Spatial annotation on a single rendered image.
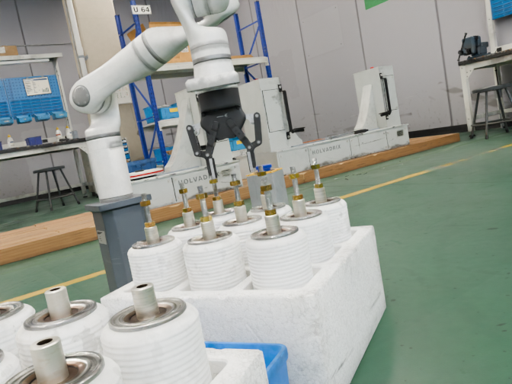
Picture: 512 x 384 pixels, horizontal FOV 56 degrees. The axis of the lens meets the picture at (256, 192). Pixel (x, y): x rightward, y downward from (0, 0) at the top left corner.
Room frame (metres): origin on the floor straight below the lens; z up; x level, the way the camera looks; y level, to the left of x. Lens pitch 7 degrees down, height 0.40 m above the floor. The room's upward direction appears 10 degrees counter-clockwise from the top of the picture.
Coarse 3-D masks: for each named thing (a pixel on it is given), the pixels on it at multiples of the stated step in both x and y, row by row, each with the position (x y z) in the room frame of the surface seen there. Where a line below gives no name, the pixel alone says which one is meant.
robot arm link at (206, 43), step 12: (180, 0) 0.85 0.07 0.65; (180, 12) 0.86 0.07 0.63; (192, 12) 0.87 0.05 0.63; (192, 24) 0.86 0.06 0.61; (192, 36) 0.86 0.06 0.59; (204, 36) 0.85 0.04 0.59; (216, 36) 0.86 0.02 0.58; (192, 48) 0.87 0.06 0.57; (204, 48) 0.85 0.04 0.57; (216, 48) 0.85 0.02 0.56; (228, 48) 0.88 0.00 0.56; (192, 60) 0.88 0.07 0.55; (204, 60) 0.85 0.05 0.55
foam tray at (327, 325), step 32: (352, 256) 0.81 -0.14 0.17; (128, 288) 0.83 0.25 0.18; (320, 288) 0.65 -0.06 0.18; (352, 288) 0.78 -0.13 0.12; (224, 320) 0.69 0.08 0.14; (256, 320) 0.67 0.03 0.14; (288, 320) 0.64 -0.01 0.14; (320, 320) 0.63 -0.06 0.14; (352, 320) 0.76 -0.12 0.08; (288, 352) 0.65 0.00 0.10; (320, 352) 0.63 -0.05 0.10; (352, 352) 0.73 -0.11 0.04
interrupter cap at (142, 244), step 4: (160, 236) 0.87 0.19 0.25; (164, 236) 0.87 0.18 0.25; (168, 236) 0.86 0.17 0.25; (172, 236) 0.84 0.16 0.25; (144, 240) 0.86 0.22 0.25; (160, 240) 0.85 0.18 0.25; (164, 240) 0.83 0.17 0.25; (168, 240) 0.82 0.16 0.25; (172, 240) 0.82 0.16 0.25; (136, 244) 0.84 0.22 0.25; (140, 244) 0.84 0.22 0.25; (144, 244) 0.84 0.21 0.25; (152, 244) 0.81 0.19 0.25; (156, 244) 0.80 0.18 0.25; (160, 244) 0.80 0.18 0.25; (164, 244) 0.81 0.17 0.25; (136, 248) 0.81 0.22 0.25; (140, 248) 0.80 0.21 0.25; (144, 248) 0.80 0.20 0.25
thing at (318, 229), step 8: (320, 216) 0.80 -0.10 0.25; (328, 216) 0.82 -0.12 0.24; (280, 224) 0.81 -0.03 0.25; (288, 224) 0.80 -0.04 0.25; (296, 224) 0.79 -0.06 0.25; (304, 224) 0.79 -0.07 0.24; (312, 224) 0.79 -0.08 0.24; (320, 224) 0.80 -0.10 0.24; (328, 224) 0.81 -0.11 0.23; (312, 232) 0.79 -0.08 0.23; (320, 232) 0.79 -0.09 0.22; (328, 232) 0.81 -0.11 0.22; (312, 240) 0.79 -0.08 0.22; (320, 240) 0.79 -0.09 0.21; (328, 240) 0.80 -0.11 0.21; (312, 248) 0.79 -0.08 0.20; (320, 248) 0.79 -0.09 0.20; (328, 248) 0.80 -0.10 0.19; (312, 256) 0.79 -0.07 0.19; (320, 256) 0.79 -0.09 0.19; (328, 256) 0.80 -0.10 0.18
